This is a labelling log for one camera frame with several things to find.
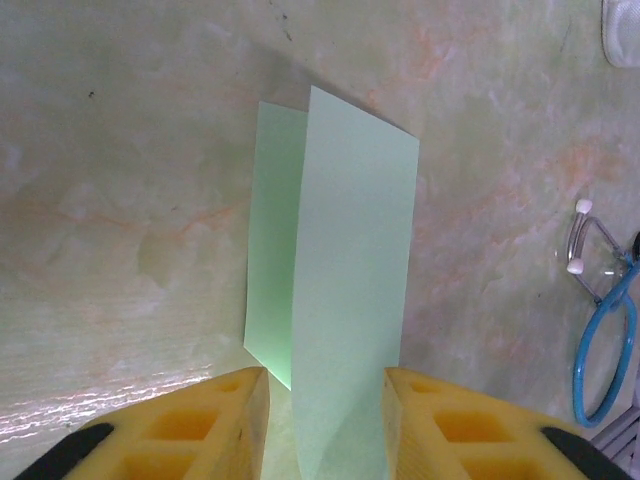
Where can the white plastic lidded box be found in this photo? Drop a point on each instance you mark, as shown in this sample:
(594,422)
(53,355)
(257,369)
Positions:
(622,35)

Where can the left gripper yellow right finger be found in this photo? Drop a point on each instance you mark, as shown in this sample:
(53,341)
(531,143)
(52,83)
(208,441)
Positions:
(475,440)

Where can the metal clip with white tips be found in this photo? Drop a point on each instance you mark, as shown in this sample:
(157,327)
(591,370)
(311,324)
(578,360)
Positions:
(585,245)

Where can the light green paper sheet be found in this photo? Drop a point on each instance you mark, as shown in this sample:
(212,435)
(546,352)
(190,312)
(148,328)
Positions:
(355,250)

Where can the wide aluminium base rail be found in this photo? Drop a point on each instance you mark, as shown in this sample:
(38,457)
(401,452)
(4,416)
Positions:
(622,450)

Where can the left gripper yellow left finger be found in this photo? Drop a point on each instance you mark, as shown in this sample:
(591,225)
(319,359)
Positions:
(200,435)

